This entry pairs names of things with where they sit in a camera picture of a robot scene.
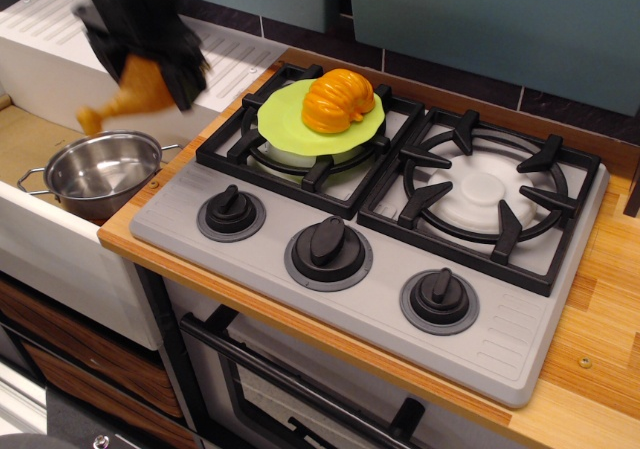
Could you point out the grey toy stove top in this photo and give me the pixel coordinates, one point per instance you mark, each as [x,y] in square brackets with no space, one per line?
[499,356]

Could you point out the orange toy pumpkin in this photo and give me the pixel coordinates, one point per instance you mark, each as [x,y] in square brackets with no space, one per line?
[336,100]

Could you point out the wooden drawer fronts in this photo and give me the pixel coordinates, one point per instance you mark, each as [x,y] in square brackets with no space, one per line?
[95,365]

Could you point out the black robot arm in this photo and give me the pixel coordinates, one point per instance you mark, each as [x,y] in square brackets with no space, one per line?
[153,30]

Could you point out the toy oven door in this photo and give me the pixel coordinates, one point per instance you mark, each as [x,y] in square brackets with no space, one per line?
[287,394]

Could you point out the black right stove knob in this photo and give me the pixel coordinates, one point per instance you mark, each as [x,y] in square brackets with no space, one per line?
[439,302]

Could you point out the black middle stove knob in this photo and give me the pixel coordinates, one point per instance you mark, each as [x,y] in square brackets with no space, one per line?
[329,256]

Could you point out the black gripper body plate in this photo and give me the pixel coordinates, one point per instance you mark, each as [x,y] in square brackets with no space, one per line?
[151,32]

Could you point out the toy chicken drumstick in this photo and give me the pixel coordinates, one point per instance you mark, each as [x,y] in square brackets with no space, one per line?
[142,90]

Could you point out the small steel pot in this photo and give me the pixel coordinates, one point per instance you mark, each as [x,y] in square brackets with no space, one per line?
[97,175]

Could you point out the black burner grate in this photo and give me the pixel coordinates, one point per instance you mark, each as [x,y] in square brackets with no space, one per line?
[335,183]
[511,206]

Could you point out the black left stove knob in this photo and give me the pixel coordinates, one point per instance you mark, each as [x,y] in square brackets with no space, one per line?
[231,216]

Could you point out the black stove knob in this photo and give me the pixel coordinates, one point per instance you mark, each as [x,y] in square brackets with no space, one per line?
[231,216]
[439,302]
[329,256]

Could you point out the light green plate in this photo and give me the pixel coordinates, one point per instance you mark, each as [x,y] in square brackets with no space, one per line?
[280,123]

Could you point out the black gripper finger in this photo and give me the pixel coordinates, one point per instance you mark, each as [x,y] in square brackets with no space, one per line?
[185,80]
[111,51]

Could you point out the black right burner grate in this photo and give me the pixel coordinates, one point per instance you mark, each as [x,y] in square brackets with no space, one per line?
[511,206]

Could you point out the black left burner grate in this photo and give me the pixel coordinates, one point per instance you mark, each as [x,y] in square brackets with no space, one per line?
[335,183]

